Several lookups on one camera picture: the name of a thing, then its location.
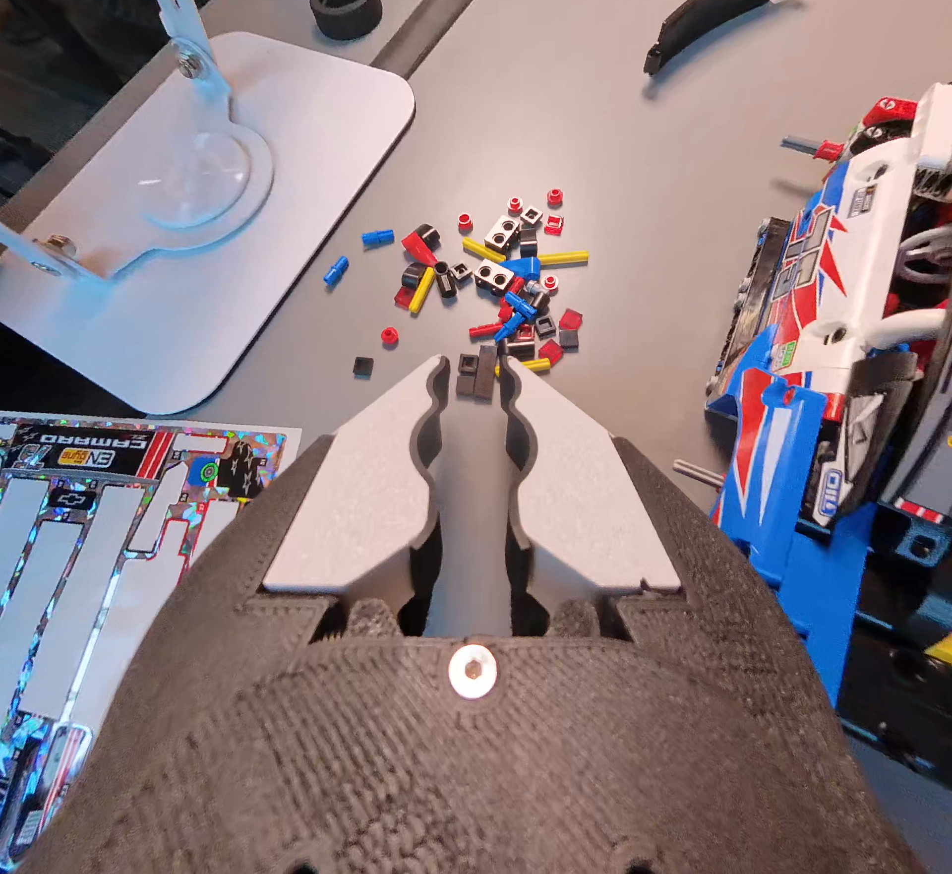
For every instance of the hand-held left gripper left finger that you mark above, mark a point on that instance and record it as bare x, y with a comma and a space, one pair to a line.
349, 502

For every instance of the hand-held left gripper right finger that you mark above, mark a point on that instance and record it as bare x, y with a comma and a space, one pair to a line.
595, 509

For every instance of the holographic sticker sheet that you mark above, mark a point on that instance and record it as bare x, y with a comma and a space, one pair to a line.
74, 554

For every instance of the black lego tire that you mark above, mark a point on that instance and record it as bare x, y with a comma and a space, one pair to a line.
346, 7

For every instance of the lego race car model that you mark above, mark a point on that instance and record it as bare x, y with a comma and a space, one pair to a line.
818, 368

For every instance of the pile of small lego pieces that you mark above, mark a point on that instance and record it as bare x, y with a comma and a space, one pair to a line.
502, 234

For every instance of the white book stand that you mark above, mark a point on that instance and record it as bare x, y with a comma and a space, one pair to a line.
223, 256

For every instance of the black curved lego panel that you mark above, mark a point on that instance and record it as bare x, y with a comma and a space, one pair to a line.
714, 11

